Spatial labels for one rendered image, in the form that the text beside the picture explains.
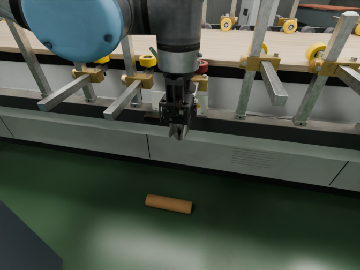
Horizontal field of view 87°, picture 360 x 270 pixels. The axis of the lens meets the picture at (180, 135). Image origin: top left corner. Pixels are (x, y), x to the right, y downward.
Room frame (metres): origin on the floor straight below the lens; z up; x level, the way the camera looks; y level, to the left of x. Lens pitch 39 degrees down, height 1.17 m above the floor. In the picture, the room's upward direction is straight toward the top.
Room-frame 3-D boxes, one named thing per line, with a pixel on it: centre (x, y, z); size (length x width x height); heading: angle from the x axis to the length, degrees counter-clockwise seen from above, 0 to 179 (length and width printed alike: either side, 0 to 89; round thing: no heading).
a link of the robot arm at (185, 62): (0.42, 0.00, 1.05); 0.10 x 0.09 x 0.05; 78
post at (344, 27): (0.68, -0.52, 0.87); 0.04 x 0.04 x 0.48; 78
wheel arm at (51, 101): (0.79, 0.44, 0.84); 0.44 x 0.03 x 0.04; 168
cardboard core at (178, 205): (0.69, 0.07, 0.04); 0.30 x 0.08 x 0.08; 78
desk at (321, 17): (5.95, -3.81, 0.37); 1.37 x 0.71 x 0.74; 19
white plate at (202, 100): (0.76, 0.01, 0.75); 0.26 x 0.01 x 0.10; 78
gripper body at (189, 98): (0.41, 0.00, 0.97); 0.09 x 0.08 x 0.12; 168
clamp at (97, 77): (0.88, 0.44, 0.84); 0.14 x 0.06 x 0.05; 78
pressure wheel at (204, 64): (0.85, -0.08, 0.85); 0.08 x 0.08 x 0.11
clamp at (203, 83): (0.78, -0.05, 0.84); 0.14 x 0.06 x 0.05; 78
